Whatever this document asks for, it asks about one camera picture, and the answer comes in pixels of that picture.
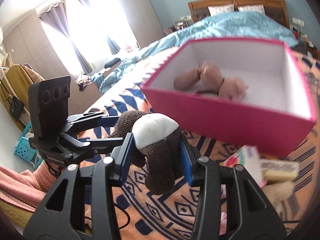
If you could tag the orange patterned blanket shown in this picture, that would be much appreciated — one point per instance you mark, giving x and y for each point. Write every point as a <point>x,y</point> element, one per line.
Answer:
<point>155,205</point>

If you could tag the blue plastic basket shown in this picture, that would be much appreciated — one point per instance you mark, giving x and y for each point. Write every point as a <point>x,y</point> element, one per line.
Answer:
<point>25,147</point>

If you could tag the purple curtain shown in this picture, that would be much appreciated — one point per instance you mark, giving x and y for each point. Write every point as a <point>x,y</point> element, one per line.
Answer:
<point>62,32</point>
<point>100,17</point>

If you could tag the olive green cloth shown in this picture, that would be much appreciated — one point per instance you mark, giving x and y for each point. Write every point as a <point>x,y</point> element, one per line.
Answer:
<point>12,215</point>

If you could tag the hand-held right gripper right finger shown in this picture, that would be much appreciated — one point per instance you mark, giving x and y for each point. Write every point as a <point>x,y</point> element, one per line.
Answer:
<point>186,162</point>

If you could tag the pink cardboard box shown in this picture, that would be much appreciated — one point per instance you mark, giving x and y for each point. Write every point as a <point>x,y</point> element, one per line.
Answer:
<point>225,125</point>

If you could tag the white wall outlet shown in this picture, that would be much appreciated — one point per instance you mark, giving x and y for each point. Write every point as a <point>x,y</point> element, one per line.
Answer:
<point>298,21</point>

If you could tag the floral tissue pack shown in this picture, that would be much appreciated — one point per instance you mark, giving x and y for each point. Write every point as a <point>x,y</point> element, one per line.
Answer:
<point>246,162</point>

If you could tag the white patterned pillow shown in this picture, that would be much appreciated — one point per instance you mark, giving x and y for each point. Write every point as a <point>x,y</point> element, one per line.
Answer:
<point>251,8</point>
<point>221,10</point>

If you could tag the light blue quilt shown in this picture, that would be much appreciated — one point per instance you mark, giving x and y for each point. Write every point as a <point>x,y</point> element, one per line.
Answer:
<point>225,25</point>

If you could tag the beige plush toy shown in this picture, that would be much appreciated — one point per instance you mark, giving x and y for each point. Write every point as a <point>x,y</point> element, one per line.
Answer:
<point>278,192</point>

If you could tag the wooden headboard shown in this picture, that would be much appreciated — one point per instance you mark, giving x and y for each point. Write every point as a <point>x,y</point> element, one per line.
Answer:
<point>272,6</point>

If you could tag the small black bag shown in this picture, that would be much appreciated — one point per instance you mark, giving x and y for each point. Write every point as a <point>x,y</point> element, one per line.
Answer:
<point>15,107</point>

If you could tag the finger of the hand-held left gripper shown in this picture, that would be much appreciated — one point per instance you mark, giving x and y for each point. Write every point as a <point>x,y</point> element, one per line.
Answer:
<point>107,143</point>
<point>110,121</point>

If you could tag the person's left forearm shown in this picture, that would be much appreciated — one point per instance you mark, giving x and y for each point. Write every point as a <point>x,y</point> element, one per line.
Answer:
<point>30,182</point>

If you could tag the mustard yellow coat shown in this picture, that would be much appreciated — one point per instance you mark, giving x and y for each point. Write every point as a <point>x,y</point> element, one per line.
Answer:
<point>17,80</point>

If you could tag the beige tissue pack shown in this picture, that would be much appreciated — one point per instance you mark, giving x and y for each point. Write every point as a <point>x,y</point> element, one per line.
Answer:
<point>280,171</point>

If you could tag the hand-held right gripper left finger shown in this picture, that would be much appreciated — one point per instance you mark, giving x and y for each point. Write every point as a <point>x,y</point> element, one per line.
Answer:
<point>126,155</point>

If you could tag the brown and white knitted plush toy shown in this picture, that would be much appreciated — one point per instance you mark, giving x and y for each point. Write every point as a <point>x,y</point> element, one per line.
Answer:
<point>160,160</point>

